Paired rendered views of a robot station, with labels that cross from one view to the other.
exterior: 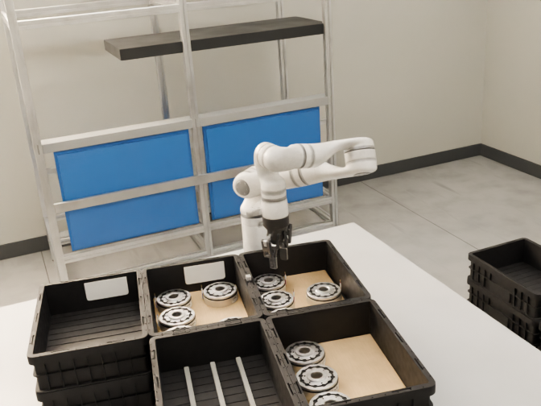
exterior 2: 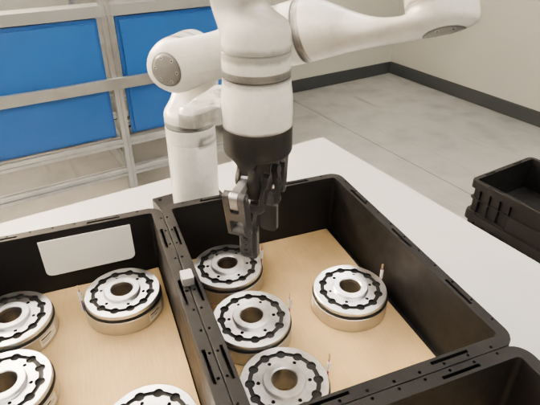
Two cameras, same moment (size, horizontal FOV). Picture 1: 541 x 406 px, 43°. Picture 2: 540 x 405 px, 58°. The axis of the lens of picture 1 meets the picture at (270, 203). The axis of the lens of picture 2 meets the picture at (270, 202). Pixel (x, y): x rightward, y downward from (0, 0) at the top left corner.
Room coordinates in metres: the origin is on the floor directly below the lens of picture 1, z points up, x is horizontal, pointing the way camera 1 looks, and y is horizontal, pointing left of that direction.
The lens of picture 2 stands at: (1.31, 0.06, 1.32)
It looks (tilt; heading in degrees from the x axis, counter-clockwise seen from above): 32 degrees down; 350
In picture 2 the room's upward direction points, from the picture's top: straight up
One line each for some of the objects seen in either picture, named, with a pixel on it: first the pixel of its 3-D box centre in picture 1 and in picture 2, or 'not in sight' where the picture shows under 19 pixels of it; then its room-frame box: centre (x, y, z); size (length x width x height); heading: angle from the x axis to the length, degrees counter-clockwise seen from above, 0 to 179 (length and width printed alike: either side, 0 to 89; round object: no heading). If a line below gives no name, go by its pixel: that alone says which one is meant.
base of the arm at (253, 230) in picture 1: (255, 236); (193, 164); (2.17, 0.06, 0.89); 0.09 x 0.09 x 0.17; 21
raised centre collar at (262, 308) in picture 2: (275, 298); (251, 316); (1.77, 0.00, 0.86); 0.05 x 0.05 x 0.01
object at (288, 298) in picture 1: (276, 299); (251, 318); (1.77, 0.00, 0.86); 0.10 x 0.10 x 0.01
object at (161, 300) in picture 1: (173, 297); (10, 318); (1.82, 0.31, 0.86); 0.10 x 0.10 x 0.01
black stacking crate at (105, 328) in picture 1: (93, 328); not in sight; (1.67, 0.52, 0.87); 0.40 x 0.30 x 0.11; 11
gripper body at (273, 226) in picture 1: (276, 227); (258, 157); (1.79, -0.01, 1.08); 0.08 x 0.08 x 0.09
